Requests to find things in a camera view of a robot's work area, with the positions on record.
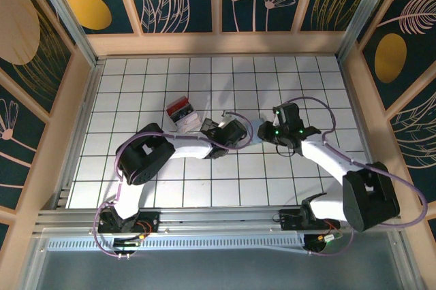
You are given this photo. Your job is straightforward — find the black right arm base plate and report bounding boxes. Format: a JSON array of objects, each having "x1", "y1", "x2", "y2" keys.
[{"x1": 279, "y1": 208, "x2": 341, "y2": 231}]

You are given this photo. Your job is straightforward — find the aluminium cross rail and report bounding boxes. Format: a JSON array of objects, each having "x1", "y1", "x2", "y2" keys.
[{"x1": 32, "y1": 204, "x2": 408, "y2": 236}]

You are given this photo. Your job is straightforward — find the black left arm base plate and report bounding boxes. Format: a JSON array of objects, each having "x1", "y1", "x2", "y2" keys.
[{"x1": 97, "y1": 210, "x2": 161, "y2": 235}]

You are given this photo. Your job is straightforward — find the aluminium corner post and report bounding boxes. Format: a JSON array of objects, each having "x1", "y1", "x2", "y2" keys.
[
  {"x1": 29, "y1": 0, "x2": 99, "y2": 66},
  {"x1": 336, "y1": 0, "x2": 400, "y2": 60}
]

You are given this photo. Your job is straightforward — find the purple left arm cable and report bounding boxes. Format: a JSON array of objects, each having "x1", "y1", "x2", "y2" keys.
[{"x1": 93, "y1": 110, "x2": 255, "y2": 260}]

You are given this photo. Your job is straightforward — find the clear acrylic card box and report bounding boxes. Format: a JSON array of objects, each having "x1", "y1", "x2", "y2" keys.
[{"x1": 165, "y1": 95, "x2": 202, "y2": 134}]

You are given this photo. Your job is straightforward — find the slotted metal cable duct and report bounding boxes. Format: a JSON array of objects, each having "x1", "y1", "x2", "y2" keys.
[{"x1": 47, "y1": 237, "x2": 307, "y2": 253}]

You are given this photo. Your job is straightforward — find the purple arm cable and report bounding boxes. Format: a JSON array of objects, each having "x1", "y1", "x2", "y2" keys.
[
  {"x1": 93, "y1": 110, "x2": 255, "y2": 260},
  {"x1": 272, "y1": 95, "x2": 429, "y2": 257}
]

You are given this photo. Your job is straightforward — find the grey metal panel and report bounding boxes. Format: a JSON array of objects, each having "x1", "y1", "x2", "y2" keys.
[{"x1": 32, "y1": 248, "x2": 408, "y2": 290}]

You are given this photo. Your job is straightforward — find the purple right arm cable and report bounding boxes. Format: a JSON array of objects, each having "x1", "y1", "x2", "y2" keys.
[{"x1": 272, "y1": 95, "x2": 429, "y2": 257}]

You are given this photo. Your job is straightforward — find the white floral card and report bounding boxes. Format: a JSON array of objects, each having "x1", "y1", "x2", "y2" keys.
[{"x1": 176, "y1": 116, "x2": 202, "y2": 134}]

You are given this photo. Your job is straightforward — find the aluminium side rail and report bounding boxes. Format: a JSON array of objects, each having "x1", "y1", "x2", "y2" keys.
[
  {"x1": 339, "y1": 58, "x2": 392, "y2": 206},
  {"x1": 52, "y1": 58, "x2": 105, "y2": 210}
]

